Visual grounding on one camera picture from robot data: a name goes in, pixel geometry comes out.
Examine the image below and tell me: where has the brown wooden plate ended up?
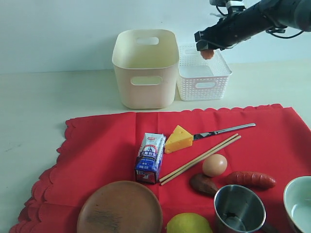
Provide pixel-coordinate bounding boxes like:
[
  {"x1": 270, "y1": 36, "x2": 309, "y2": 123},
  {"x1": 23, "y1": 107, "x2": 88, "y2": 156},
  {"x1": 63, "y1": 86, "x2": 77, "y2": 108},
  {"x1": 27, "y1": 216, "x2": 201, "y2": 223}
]
[{"x1": 77, "y1": 181, "x2": 163, "y2": 233}]

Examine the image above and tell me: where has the dark brown chicken drumstick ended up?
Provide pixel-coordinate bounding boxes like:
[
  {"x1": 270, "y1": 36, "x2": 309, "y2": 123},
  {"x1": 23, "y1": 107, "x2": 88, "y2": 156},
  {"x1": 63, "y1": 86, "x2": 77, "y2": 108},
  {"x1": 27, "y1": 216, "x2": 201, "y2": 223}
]
[{"x1": 189, "y1": 173, "x2": 219, "y2": 196}]

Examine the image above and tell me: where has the yellow lemon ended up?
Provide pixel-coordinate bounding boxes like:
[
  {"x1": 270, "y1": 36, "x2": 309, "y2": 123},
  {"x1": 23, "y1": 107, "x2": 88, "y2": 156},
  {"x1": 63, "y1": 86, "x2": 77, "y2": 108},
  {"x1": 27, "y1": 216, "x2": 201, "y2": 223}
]
[{"x1": 166, "y1": 213, "x2": 213, "y2": 233}]

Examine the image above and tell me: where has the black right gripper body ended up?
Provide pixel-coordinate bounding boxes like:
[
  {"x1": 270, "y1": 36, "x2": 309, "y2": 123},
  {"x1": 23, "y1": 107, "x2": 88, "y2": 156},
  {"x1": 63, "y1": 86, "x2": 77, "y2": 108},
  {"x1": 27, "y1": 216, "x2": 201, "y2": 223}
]
[{"x1": 203, "y1": 8, "x2": 269, "y2": 50}]

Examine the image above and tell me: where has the stainless steel cup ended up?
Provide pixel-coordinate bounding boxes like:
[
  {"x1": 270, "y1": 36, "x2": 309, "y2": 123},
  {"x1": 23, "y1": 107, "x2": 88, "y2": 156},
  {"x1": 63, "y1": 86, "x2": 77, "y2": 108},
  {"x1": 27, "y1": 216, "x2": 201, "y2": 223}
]
[{"x1": 213, "y1": 184, "x2": 279, "y2": 233}]

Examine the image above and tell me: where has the yellow cheese wedge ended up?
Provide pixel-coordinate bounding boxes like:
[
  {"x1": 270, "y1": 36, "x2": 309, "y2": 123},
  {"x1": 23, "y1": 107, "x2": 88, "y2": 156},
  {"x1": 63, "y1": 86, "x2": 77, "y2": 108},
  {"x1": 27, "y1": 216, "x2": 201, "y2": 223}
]
[{"x1": 164, "y1": 125, "x2": 193, "y2": 153}]

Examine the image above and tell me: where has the lower wooden chopstick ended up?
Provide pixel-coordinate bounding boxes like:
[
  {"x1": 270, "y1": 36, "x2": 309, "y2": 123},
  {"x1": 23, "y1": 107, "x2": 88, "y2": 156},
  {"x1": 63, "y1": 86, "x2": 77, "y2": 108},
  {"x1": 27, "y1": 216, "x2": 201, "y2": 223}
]
[{"x1": 159, "y1": 134, "x2": 241, "y2": 186}]

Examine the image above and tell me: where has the silver table knife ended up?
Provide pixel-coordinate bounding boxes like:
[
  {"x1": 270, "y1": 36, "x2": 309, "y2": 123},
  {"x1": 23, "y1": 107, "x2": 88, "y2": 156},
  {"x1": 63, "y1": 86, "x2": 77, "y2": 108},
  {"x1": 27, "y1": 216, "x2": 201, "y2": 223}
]
[{"x1": 193, "y1": 123, "x2": 256, "y2": 141}]

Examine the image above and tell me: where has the cream plastic storage bin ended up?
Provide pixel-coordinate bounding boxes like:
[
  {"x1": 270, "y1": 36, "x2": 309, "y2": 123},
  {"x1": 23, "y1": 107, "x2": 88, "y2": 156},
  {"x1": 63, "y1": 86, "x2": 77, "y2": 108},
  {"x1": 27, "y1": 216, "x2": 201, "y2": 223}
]
[{"x1": 112, "y1": 29, "x2": 179, "y2": 109}]

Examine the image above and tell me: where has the white perforated plastic basket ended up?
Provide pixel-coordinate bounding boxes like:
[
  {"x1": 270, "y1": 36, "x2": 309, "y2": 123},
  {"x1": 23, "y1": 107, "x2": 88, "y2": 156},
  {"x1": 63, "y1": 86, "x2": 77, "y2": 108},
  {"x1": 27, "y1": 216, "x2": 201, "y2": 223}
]
[{"x1": 177, "y1": 44, "x2": 232, "y2": 101}]

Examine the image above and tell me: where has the red sausage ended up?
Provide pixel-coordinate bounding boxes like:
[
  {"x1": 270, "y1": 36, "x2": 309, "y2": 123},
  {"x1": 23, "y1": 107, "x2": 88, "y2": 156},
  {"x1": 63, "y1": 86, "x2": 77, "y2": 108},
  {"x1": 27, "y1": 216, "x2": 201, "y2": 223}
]
[{"x1": 225, "y1": 171, "x2": 276, "y2": 189}]

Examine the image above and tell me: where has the fried chicken nugget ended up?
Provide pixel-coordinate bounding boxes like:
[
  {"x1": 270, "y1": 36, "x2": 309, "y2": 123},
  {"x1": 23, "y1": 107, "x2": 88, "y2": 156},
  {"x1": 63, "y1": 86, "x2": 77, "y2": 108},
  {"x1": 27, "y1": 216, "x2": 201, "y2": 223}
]
[{"x1": 200, "y1": 50, "x2": 214, "y2": 60}]

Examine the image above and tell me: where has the brown egg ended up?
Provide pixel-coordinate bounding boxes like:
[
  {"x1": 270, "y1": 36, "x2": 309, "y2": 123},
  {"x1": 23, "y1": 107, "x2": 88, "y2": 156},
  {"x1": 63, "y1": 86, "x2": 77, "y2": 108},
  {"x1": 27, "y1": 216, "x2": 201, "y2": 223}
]
[{"x1": 202, "y1": 154, "x2": 227, "y2": 177}]

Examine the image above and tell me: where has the red scalloped cloth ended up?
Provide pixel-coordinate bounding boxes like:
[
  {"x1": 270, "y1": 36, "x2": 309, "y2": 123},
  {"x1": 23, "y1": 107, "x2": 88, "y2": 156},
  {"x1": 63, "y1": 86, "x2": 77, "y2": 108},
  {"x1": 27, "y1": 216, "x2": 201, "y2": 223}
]
[{"x1": 10, "y1": 104, "x2": 311, "y2": 233}]

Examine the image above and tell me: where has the pale green ceramic bowl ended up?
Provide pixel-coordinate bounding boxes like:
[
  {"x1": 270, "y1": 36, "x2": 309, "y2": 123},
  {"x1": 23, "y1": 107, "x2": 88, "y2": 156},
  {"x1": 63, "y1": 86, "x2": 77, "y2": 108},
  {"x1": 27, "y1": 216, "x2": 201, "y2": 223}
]
[{"x1": 283, "y1": 176, "x2": 311, "y2": 233}]

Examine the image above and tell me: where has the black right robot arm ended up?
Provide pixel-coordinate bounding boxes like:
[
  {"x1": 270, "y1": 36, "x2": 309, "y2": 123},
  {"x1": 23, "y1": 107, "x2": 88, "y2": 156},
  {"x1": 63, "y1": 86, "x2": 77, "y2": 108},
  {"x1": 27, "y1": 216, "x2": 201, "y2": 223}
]
[{"x1": 194, "y1": 0, "x2": 311, "y2": 51}]

